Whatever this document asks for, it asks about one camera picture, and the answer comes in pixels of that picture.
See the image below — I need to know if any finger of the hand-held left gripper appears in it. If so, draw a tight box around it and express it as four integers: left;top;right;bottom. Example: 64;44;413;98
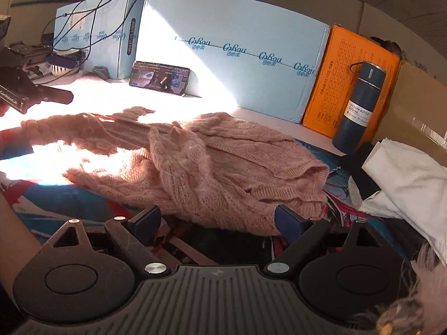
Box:
34;85;75;106

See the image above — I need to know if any brown cardboard box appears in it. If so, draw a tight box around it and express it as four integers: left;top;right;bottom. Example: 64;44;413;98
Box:
370;59;447;168

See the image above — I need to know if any dark blue vacuum bottle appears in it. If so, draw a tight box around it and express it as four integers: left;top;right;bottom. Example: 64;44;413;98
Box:
332;60;386;155

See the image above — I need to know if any person's left forearm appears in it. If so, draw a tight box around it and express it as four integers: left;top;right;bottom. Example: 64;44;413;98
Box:
0;192;43;299

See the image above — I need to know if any light blue carton with label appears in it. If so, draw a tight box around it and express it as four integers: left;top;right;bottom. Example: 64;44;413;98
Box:
53;0;145;80

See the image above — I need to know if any black cloth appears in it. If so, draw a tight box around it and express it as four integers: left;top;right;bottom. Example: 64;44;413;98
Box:
340;141;382;200

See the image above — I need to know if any pink towel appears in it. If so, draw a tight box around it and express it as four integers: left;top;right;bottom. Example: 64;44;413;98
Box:
20;106;331;236

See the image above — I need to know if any black cable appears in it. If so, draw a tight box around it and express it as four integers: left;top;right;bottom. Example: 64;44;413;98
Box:
82;0;147;55
41;0;123;44

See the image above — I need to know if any large light blue carton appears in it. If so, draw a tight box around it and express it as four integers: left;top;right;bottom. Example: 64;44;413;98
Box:
134;0;331;124

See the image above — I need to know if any orange cardboard box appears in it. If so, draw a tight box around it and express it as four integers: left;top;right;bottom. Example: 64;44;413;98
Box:
302;24;400;140

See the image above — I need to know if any grey fuzzy garment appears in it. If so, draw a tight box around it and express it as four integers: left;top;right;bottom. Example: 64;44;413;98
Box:
349;241;447;335

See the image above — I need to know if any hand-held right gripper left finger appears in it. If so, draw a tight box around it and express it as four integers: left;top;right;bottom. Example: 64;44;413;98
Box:
48;204;171;279

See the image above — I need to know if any white cloth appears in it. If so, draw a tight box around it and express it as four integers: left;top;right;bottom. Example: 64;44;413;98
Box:
356;138;447;266

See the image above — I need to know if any black smartphone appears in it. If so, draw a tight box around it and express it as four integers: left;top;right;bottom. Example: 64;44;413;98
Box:
129;61;191;97

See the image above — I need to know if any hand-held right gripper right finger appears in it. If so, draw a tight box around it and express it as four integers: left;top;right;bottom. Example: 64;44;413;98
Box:
263;203;384;276

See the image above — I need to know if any dark blue striped bowl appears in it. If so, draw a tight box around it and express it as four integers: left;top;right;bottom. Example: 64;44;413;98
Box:
45;53;81;70

